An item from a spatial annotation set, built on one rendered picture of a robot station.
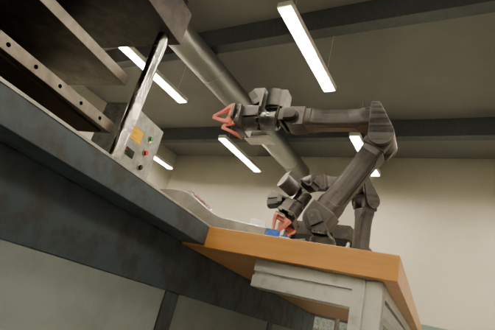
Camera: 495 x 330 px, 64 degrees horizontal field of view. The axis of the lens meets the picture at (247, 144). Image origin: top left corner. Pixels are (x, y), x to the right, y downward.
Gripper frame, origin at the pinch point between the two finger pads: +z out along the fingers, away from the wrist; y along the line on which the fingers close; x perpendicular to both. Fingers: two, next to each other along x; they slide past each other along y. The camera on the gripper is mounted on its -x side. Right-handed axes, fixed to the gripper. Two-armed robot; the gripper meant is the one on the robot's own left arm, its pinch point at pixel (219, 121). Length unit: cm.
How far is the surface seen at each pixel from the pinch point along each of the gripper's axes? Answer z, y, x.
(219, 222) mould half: -17.1, 15.3, 35.8
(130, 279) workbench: -19, 41, 53
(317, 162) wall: 179, -692, -302
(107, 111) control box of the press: 85, -30, -24
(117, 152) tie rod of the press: 60, -21, 2
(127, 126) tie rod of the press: 59, -21, -11
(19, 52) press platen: 63, 31, -9
